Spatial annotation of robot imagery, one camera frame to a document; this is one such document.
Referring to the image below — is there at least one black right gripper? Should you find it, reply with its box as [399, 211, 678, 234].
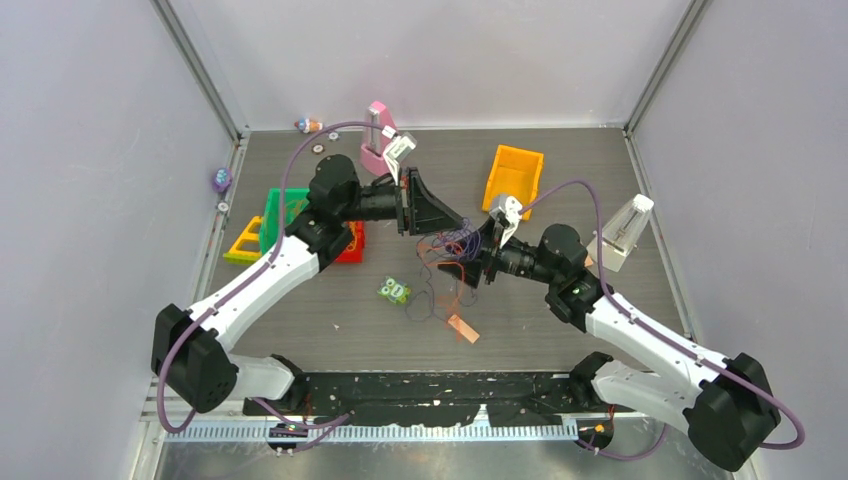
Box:
[440, 214, 561, 288]

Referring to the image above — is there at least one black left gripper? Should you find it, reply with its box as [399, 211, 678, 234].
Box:
[339, 167, 462, 236]

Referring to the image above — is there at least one orange cable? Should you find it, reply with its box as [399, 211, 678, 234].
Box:
[417, 241, 475, 342]

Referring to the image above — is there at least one purple cable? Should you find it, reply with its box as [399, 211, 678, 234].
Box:
[404, 221, 485, 325]

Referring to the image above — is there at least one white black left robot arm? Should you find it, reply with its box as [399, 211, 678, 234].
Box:
[151, 154, 463, 415]

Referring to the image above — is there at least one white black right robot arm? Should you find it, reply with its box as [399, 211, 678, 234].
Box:
[441, 219, 781, 472]

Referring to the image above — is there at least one wooden block near front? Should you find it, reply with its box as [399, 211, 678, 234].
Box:
[447, 314, 480, 344]

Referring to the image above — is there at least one green owl toy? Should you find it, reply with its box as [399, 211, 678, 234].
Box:
[378, 277, 411, 304]

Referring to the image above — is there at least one pink metronome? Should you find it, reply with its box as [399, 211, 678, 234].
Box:
[359, 101, 396, 177]

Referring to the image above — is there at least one red plastic bin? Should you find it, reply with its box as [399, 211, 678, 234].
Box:
[336, 221, 366, 264]

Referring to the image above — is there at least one orange plastic bin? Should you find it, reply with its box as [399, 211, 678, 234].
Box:
[481, 144, 544, 211]

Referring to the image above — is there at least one green plastic bin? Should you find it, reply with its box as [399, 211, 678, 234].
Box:
[258, 188, 313, 256]

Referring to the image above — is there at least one small clown figurine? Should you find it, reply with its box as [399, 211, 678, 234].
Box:
[293, 117, 324, 134]

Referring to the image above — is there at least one white metronome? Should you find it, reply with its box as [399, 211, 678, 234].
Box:
[587, 194, 654, 272]

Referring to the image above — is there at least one yellow triangle stand left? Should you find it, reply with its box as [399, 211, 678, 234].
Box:
[222, 216, 262, 265]

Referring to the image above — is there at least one purple round toy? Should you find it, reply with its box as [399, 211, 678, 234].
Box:
[212, 167, 233, 194]

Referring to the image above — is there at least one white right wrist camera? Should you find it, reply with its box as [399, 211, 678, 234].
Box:
[489, 193, 523, 248]

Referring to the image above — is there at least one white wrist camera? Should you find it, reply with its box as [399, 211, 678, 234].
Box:
[381, 126, 417, 185]
[489, 193, 523, 248]

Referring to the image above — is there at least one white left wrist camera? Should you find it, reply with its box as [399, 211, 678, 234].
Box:
[381, 126, 417, 185]

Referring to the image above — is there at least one purple right arm hose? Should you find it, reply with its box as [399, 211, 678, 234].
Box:
[519, 178, 806, 461]

